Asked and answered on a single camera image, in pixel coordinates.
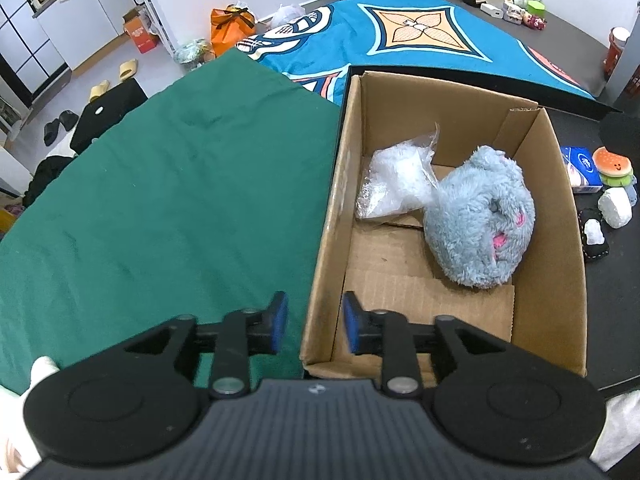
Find black-framed glass partition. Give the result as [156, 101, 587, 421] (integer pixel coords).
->
[0, 0, 69, 112]

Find white cloth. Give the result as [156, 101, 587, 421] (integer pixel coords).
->
[0, 355, 62, 476]
[589, 389, 640, 472]

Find white plastic bag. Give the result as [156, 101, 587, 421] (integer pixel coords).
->
[270, 4, 306, 29]

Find green cloth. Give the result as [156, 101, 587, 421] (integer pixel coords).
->
[0, 49, 347, 397]

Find brown cardboard box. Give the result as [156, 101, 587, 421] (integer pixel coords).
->
[300, 71, 589, 379]

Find greenish plastic bag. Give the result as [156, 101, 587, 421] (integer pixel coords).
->
[173, 39, 214, 66]

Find orange bag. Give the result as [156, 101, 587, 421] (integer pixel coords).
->
[209, 5, 256, 57]

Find white cabinet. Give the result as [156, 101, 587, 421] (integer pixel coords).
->
[32, 0, 137, 71]

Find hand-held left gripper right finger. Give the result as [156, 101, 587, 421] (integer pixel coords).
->
[343, 290, 507, 402]

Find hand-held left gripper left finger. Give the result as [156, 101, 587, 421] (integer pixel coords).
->
[121, 290, 290, 401]

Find red and white container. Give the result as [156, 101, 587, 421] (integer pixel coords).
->
[602, 27, 632, 81]

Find orange cardboard box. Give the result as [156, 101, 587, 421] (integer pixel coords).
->
[122, 7, 161, 54]

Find black bag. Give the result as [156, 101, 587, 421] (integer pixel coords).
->
[69, 79, 149, 156]

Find black white-stitched plush toy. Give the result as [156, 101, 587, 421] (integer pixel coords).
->
[577, 207, 612, 264]

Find blue printed blanket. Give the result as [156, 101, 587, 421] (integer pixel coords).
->
[235, 0, 598, 107]

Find white squishy toy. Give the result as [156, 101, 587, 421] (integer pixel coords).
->
[598, 187, 632, 229]

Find grey plush toy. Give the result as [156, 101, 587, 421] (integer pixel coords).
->
[423, 145, 537, 289]

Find blue tissue packet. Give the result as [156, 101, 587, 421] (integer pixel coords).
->
[560, 146, 604, 195]

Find dark clothing pile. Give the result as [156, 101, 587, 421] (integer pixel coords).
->
[22, 155, 77, 209]

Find clear bag of white stuffing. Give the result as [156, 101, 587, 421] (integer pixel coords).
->
[355, 122, 442, 221]

